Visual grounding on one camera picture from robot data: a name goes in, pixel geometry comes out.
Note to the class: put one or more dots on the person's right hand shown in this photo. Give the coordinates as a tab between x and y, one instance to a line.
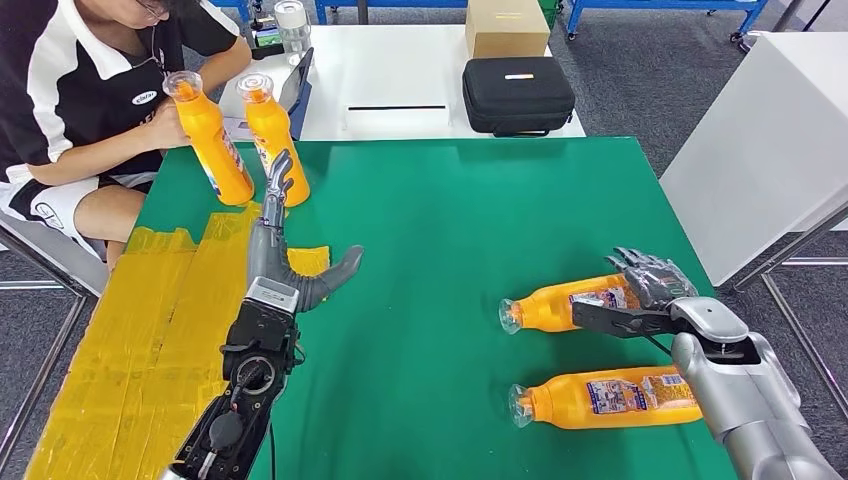
162	129

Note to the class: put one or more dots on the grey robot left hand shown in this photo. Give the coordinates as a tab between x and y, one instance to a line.
272	258

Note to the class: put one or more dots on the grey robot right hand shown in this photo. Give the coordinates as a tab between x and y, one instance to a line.
656	281

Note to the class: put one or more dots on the orange bottle with clear cap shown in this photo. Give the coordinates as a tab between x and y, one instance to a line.
205	132
563	401
275	132
550	308

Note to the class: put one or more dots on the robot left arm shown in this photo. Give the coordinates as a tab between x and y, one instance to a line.
245	397

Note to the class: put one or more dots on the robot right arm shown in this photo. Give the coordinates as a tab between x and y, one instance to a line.
748	397

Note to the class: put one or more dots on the pale purple handheld device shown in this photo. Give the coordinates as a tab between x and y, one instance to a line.
237	129

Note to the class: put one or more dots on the person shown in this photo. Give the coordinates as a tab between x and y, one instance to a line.
73	99

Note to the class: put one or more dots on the small black green device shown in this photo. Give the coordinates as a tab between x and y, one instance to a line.
268	36

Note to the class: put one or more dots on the tablet in blue case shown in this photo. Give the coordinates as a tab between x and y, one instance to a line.
301	86

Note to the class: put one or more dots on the clear water jar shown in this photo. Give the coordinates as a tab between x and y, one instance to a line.
293	26

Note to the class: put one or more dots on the yellow tape patch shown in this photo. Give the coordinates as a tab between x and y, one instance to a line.
119	351

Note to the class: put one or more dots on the blue metal rack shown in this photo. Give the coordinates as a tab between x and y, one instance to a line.
322	12

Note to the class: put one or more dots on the white desk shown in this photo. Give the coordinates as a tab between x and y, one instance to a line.
397	66

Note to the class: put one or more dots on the black zipped carrying case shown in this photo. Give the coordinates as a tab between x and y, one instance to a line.
518	95

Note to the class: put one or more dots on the blue wheeled cart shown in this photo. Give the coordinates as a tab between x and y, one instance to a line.
662	2

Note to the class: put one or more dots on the green crate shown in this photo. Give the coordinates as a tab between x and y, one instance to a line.
551	10

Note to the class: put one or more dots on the brown cardboard box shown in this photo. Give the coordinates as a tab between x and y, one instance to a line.
508	26

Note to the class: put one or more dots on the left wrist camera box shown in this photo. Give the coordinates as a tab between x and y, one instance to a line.
272	295

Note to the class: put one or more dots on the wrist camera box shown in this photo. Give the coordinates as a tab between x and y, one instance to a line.
272	295
616	321

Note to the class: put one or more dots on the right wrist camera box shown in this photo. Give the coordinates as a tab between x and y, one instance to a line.
616	321

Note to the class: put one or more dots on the blue metal frame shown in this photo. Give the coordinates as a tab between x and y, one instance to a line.
244	8

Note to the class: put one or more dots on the silver metal table frame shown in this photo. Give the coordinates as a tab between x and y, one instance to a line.
818	261

